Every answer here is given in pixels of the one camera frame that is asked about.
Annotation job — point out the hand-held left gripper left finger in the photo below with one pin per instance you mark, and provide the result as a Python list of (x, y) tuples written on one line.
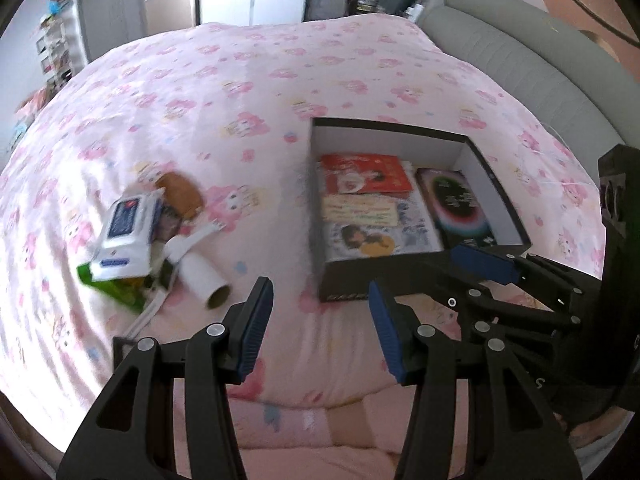
[(255, 331)]

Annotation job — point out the pale lettered card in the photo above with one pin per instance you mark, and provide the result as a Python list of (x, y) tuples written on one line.
[(360, 210)]

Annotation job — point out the dark colourful printed box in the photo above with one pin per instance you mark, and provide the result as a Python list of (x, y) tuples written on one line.
[(455, 200)]

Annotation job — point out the person's pink pajama clothing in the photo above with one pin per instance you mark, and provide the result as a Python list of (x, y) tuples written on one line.
[(310, 435)]

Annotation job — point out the black storage box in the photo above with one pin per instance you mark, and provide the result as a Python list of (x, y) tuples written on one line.
[(360, 287)]

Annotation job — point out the white lint roller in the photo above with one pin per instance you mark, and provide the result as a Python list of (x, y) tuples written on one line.
[(200, 275)]

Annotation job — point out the red book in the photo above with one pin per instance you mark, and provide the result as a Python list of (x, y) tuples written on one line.
[(380, 170)]

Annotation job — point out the green snack packet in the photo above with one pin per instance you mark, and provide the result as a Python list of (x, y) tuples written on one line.
[(115, 292)]

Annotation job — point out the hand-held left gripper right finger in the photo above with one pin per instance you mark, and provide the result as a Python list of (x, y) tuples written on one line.
[(387, 341)]

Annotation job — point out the pink printed blanket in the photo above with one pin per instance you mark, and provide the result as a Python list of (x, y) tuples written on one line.
[(200, 85)]

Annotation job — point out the grey padded headboard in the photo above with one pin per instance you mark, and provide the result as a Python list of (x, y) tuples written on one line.
[(525, 50)]

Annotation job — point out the brown plush toy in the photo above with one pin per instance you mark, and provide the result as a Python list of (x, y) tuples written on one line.
[(182, 195)]

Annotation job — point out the grey door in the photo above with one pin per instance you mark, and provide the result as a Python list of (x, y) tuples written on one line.
[(110, 10)]

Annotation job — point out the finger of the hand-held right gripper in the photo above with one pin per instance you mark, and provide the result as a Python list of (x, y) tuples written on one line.
[(500, 310), (482, 262)]

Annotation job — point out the white wet wipes pack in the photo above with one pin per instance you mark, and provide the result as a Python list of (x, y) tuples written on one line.
[(130, 220)]

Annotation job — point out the illustrated book with figure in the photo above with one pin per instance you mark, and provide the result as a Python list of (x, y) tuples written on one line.
[(415, 232)]

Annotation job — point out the person's right forearm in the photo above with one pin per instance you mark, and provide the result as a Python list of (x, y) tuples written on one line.
[(600, 437)]

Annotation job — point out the shelf rack with colourful clutter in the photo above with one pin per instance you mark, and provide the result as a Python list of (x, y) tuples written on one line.
[(55, 45)]

